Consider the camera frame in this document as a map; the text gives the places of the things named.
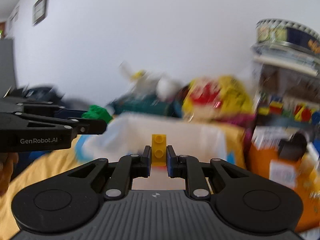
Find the green building brick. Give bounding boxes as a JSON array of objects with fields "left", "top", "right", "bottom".
[{"left": 81, "top": 105, "right": 113, "bottom": 124}]

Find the yellow small building brick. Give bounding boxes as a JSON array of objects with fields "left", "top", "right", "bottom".
[{"left": 151, "top": 134, "right": 167, "bottom": 167}]

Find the white egg shaped object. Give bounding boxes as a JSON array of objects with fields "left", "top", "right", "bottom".
[{"left": 156, "top": 77, "right": 181, "bottom": 101}]

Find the person left hand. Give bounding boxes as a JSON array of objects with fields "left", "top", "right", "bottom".
[{"left": 0, "top": 153, "right": 18, "bottom": 196}]

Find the dark blue bag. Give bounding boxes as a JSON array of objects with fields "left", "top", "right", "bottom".
[{"left": 4, "top": 85, "right": 91, "bottom": 111}]

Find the light blue cardboard box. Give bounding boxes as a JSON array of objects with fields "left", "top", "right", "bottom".
[{"left": 74, "top": 135, "right": 92, "bottom": 163}]

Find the white plastic storage bin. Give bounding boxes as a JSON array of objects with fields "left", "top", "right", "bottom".
[{"left": 82, "top": 112, "right": 230, "bottom": 190}]

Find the yellow quilted cloth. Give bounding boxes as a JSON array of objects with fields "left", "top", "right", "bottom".
[{"left": 1, "top": 122, "right": 245, "bottom": 239}]

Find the white plastic bag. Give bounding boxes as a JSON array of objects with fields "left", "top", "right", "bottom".
[{"left": 119, "top": 61, "right": 163, "bottom": 98}]

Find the yellow red snack bag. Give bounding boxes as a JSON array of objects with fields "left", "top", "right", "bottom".
[{"left": 181, "top": 75, "right": 254, "bottom": 121}]

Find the small white carton box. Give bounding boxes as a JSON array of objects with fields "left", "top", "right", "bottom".
[{"left": 251, "top": 126, "right": 289, "bottom": 150}]

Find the black small device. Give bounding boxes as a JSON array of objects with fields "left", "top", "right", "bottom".
[{"left": 278, "top": 133, "right": 307, "bottom": 161}]

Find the orange gift box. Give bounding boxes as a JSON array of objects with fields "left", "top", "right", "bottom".
[{"left": 247, "top": 144, "right": 319, "bottom": 232}]

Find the round patterned tin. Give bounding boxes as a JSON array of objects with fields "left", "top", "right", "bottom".
[{"left": 256, "top": 18, "right": 319, "bottom": 57}]

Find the wall picture frame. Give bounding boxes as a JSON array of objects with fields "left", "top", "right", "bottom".
[{"left": 33, "top": 0, "right": 48, "bottom": 26}]

